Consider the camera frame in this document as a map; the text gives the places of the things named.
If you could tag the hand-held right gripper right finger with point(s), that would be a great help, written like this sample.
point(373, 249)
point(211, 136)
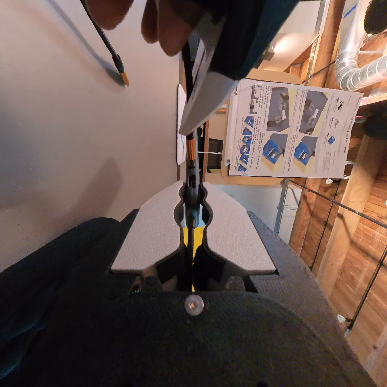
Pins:
point(235, 238)

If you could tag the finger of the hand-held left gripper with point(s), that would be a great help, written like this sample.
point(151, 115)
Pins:
point(208, 96)

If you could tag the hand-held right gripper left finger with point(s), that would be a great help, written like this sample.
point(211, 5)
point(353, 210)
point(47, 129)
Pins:
point(151, 235)

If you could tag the person's left hand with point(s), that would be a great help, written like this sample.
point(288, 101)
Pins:
point(169, 24)

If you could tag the yellow sheet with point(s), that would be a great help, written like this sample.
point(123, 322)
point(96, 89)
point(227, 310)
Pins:
point(199, 237)

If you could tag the white rounded pad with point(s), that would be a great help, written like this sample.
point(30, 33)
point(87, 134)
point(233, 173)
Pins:
point(180, 121)

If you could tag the printed instruction sheet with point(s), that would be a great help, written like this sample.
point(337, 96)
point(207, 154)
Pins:
point(296, 130)

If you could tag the black pencil with orange tip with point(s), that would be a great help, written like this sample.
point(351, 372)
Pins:
point(116, 59)

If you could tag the grey metal rack post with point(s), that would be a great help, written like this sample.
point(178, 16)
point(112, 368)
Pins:
point(281, 205)

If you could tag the silver ventilation duct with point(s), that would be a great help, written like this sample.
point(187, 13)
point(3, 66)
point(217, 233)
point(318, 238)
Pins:
point(350, 54)

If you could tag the wooden post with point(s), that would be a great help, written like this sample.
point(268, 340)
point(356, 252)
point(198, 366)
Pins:
point(347, 211)

